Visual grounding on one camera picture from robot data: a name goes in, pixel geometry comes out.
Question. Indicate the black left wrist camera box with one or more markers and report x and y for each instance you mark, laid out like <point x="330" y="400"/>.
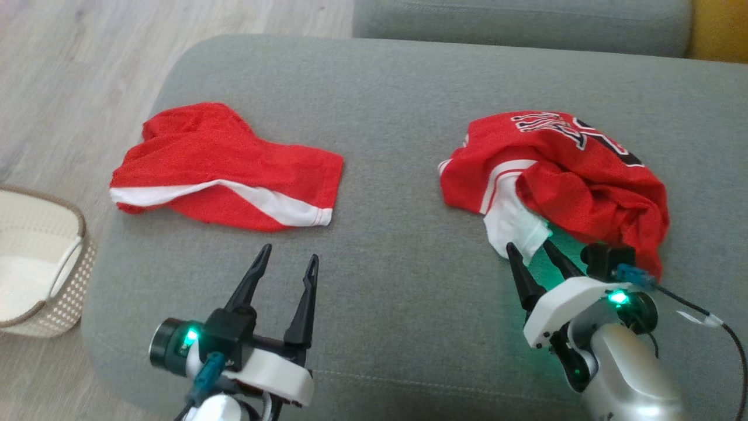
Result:
<point x="231" y="339"/>

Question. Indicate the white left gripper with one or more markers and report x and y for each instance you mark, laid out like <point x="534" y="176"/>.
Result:
<point x="274" y="377"/>

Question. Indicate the yellow sofa backrest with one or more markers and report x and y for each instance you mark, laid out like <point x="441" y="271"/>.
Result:
<point x="721" y="29"/>

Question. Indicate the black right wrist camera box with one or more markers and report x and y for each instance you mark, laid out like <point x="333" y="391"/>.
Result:
<point x="605" y="260"/>

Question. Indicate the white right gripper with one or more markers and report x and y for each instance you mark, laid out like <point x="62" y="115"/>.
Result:
<point x="570" y="304"/>

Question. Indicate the red jersey with white sleeves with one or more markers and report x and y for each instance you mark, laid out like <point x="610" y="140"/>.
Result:
<point x="590" y="187"/>

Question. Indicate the red shorts with white stripe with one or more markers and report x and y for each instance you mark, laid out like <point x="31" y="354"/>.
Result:
<point x="222" y="164"/>

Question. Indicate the medium grey sofa seat cushion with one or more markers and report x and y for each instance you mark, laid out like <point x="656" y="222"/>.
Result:
<point x="526" y="23"/>

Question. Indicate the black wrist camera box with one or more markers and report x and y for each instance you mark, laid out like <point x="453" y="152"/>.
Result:
<point x="231" y="339"/>
<point x="605" y="260"/>

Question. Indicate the beige woven laundry basket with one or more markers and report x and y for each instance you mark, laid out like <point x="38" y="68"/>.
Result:
<point x="70" y="292"/>

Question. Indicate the large grey sofa seat cushion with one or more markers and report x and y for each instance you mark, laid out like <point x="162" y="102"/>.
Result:
<point x="397" y="117"/>

